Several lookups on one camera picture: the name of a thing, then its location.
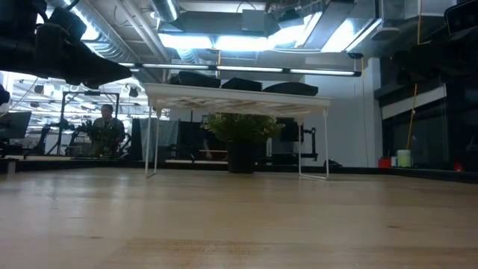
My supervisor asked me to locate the pale green cup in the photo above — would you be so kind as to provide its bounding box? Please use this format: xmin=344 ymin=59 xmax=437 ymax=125
xmin=396 ymin=149 xmax=413 ymax=169

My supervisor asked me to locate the black wavy square plate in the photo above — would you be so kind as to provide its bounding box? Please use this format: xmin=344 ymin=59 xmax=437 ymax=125
xmin=170 ymin=71 xmax=221 ymax=78
xmin=168 ymin=74 xmax=222 ymax=90

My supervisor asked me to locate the person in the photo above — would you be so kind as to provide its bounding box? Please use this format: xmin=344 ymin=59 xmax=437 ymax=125
xmin=88 ymin=103 xmax=127 ymax=158

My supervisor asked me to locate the grey fabric panel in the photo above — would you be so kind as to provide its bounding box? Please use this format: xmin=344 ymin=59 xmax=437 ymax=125
xmin=138 ymin=118 xmax=180 ymax=162

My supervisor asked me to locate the white wire rack shelf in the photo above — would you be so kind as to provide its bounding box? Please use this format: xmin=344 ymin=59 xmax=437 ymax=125
xmin=140 ymin=81 xmax=332 ymax=180

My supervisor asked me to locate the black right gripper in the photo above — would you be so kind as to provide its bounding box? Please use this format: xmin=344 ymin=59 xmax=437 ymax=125
xmin=394 ymin=34 xmax=460 ymax=87

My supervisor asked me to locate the black monitor on stand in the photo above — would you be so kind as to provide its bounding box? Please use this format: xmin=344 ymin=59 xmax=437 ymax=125
xmin=278 ymin=118 xmax=319 ymax=165

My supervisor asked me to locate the black oval plate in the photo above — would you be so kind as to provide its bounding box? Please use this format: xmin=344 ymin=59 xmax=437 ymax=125
xmin=262 ymin=87 xmax=320 ymax=97
xmin=264 ymin=81 xmax=319 ymax=90

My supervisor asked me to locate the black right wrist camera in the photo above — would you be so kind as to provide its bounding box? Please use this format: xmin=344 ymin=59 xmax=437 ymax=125
xmin=443 ymin=0 xmax=478 ymax=35

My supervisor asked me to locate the overhead LED light bar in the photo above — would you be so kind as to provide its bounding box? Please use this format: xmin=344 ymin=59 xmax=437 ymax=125
xmin=118 ymin=61 xmax=362 ymax=78

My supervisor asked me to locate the silver ventilation duct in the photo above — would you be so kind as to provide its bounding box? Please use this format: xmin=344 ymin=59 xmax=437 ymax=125
xmin=149 ymin=0 xmax=180 ymax=23
xmin=55 ymin=0 xmax=141 ymax=64

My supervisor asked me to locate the yellow extension cable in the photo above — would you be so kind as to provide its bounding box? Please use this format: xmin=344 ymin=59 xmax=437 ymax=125
xmin=406 ymin=0 xmax=423 ymax=151

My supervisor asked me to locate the potted green artificial plant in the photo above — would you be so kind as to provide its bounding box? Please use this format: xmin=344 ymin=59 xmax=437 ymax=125
xmin=202 ymin=112 xmax=285 ymax=175

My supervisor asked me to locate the black gantry frame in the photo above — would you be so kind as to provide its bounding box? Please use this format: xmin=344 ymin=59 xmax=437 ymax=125
xmin=57 ymin=90 xmax=121 ymax=156

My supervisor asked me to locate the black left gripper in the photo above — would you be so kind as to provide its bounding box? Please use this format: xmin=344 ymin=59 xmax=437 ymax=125
xmin=35 ymin=6 xmax=133 ymax=90

